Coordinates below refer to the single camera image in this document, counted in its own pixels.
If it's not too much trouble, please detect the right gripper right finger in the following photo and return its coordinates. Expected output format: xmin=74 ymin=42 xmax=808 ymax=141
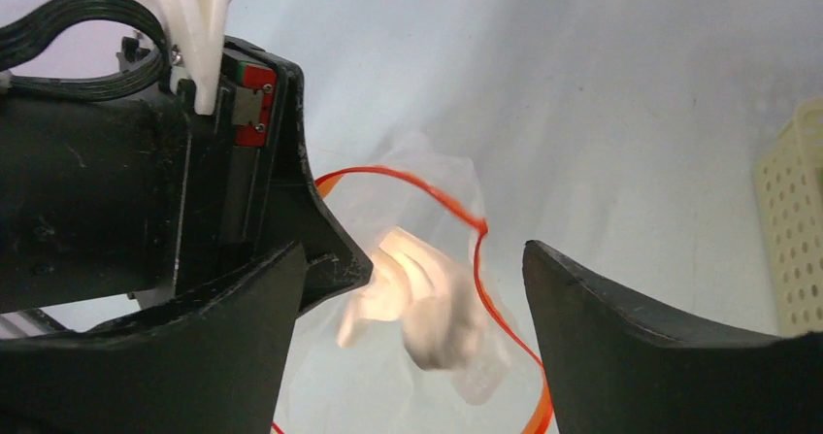
xmin=522 ymin=241 xmax=822 ymax=433

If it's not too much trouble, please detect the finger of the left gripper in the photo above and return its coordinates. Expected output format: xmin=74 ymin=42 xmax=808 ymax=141
xmin=259 ymin=64 xmax=373 ymax=316

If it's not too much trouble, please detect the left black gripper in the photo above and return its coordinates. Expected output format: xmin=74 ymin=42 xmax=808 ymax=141
xmin=1 ymin=38 xmax=303 ymax=313

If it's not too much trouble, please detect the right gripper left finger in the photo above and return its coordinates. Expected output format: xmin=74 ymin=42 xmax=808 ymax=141
xmin=1 ymin=244 xmax=307 ymax=433

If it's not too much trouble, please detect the white oyster mushroom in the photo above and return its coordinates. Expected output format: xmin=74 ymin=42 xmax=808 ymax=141
xmin=337 ymin=227 xmax=486 ymax=371

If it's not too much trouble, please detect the clear zip top bag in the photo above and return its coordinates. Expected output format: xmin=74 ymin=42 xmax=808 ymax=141
xmin=272 ymin=133 xmax=553 ymax=433

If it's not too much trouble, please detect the cream perforated plastic basket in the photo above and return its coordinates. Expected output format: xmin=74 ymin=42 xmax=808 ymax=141
xmin=754 ymin=98 xmax=822 ymax=337

